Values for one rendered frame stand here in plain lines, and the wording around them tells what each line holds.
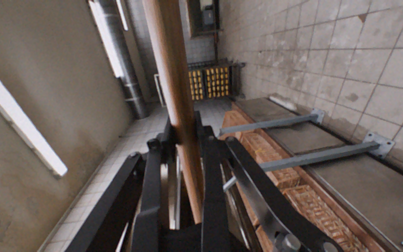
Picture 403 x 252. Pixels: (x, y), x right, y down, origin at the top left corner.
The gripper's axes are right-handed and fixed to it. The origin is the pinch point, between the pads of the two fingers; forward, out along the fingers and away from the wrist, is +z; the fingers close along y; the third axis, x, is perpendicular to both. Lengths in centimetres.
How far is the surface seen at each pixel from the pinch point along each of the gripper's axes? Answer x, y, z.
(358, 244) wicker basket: -65, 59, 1
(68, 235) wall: -114, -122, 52
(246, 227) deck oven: -113, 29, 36
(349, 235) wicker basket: -65, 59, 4
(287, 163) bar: -54, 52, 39
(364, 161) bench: -60, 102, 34
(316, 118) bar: -57, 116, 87
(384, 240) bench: -60, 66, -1
